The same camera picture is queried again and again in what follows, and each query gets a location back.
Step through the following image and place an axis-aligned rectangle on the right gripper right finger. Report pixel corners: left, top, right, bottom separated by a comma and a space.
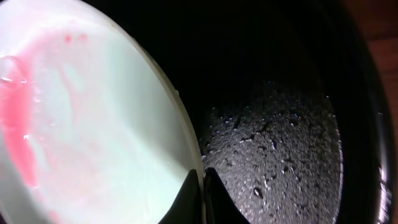
204, 167, 249, 224

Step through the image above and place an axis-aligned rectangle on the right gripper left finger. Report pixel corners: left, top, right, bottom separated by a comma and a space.
159, 169, 202, 224

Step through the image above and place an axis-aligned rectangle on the light blue plate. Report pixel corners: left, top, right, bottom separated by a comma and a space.
1, 1, 205, 223

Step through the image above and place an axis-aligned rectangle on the round black tray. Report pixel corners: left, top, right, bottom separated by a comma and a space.
91, 1, 397, 223

